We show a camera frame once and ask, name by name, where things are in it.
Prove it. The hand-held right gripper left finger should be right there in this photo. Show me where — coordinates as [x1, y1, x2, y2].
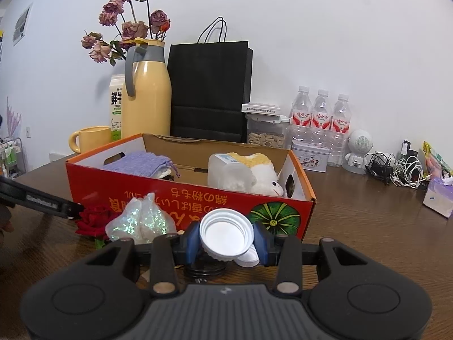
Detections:
[81, 224, 204, 296]

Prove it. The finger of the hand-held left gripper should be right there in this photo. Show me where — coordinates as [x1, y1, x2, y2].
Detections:
[65, 201, 86, 220]

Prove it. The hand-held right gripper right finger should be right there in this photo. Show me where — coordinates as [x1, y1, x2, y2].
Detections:
[253, 221, 371, 296]

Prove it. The small white plastic lid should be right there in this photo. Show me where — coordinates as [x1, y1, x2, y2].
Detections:
[234, 244, 260, 269]

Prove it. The red rose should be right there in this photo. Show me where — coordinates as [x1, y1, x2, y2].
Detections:
[75, 203, 119, 248]

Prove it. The black cable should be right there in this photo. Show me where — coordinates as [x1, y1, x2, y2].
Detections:
[184, 260, 229, 279]
[364, 152, 399, 185]

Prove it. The large white plastic lid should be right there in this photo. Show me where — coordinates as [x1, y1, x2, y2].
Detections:
[199, 210, 253, 259]

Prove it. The red cardboard box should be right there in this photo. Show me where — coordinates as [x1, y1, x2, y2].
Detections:
[65, 133, 317, 243]

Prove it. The iridescent plastic bag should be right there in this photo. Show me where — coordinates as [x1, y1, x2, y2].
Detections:
[105, 193, 178, 243]

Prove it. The white yellow plush sheep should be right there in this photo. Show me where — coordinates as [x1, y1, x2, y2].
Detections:
[226, 152, 285, 197]

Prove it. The clear plastic jar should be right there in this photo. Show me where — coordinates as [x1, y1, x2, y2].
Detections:
[207, 153, 257, 194]

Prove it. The purple towel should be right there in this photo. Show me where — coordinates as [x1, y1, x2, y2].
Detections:
[103, 151, 181, 179]

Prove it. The person's left hand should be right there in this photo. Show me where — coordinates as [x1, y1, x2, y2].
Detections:
[0, 203, 15, 248]

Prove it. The metal storage rack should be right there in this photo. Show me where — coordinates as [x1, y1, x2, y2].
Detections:
[0, 138, 23, 179]

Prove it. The yellow mug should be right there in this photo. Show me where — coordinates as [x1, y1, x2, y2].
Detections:
[68, 126, 113, 154]

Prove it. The pale printed tin box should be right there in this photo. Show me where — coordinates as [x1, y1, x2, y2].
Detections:
[291, 140, 330, 173]

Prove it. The clear seed container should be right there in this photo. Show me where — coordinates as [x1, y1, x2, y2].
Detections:
[246, 113, 289, 149]

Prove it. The white milk carton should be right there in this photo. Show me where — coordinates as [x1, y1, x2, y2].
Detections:
[108, 74, 124, 142]

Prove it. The yellow thermos jug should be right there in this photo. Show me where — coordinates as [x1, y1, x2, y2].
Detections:
[121, 37, 173, 140]

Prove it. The flat white box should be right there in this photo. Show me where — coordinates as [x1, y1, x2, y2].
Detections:
[242, 103, 281, 114]

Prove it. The clear water bottle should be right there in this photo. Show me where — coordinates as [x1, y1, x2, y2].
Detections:
[329, 94, 352, 168]
[311, 89, 332, 144]
[290, 86, 313, 142]

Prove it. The white robot speaker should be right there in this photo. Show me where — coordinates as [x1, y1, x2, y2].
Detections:
[343, 129, 373, 175]

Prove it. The black paper bag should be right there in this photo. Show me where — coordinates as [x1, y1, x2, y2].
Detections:
[166, 16, 254, 144]

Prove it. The black upright device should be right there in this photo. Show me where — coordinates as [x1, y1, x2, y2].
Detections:
[401, 140, 418, 160]

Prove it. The purple tissue pack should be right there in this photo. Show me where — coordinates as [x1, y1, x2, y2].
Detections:
[422, 176, 453, 218]

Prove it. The dried pink rose bouquet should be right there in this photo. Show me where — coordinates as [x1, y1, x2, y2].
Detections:
[81, 0, 171, 66]

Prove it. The purple wall decal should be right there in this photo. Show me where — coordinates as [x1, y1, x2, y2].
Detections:
[5, 95, 22, 139]

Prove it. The black tangled cable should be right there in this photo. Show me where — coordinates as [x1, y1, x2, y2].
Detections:
[364, 152, 399, 185]

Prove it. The white tangled cable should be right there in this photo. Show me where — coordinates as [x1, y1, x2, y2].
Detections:
[391, 156, 430, 189]

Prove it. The framed wall picture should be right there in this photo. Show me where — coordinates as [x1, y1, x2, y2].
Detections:
[12, 3, 33, 46]

